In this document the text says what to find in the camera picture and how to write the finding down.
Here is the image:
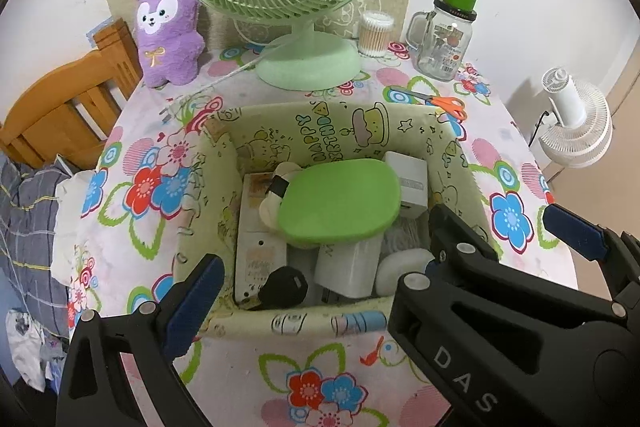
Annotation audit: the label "cream bear-shaped mirror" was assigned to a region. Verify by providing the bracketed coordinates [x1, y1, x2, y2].
[259, 161, 303, 230]

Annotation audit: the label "orange handled scissors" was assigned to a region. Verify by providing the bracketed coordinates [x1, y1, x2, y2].
[395, 88, 468, 120]

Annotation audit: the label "white pillow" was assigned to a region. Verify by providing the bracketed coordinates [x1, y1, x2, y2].
[50, 169, 96, 288]

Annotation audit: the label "black plug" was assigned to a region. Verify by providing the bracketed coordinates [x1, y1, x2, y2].
[259, 266, 308, 309]

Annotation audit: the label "green rounded case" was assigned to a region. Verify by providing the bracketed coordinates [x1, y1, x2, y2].
[276, 158, 402, 244]

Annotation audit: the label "white standing fan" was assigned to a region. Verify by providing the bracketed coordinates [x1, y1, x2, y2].
[539, 67, 613, 168]

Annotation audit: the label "white charger block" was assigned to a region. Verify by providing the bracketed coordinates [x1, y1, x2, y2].
[314, 237, 383, 300]

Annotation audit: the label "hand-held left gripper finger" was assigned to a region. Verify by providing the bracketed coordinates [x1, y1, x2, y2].
[55, 253, 225, 427]

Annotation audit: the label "white printed cloth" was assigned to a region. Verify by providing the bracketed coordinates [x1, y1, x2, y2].
[5, 309, 51, 390]

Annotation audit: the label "wooden bed headboard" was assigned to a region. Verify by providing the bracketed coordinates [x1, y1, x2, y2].
[0, 19, 143, 170]

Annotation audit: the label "floral tablecloth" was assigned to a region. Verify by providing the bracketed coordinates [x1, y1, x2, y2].
[67, 39, 578, 427]

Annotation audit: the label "white charger adapter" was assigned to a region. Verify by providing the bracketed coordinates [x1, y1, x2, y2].
[384, 151, 429, 219]

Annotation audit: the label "black fan cable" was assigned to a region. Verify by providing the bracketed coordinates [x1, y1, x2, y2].
[530, 109, 551, 150]

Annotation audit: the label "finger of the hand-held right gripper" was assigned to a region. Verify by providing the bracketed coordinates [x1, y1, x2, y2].
[542, 203, 640, 308]
[428, 204, 501, 265]

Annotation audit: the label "yellow printed storage box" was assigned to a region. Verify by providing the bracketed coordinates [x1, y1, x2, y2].
[172, 102, 501, 340]

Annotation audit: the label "blue bed sheet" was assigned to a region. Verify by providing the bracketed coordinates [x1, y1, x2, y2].
[0, 277, 66, 313]

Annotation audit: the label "white mesh pouch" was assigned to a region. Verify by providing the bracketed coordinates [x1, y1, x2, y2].
[382, 219, 431, 255]

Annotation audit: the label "cotton swab container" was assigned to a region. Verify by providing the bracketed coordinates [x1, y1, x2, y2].
[359, 10, 396, 56]

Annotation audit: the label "grey plaid pillow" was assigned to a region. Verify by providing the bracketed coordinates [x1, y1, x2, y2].
[0, 154, 73, 338]

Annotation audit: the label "purple plush toy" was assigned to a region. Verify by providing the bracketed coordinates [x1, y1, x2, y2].
[136, 0, 205, 88]

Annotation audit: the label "white fan power cord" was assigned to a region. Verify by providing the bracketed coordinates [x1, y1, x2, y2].
[160, 34, 296, 122]

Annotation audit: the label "blue paper on wall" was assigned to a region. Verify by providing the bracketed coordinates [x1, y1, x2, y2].
[85, 18, 121, 45]

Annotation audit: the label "glass jar mug green lid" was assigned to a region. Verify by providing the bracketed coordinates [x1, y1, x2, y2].
[405, 0, 481, 82]

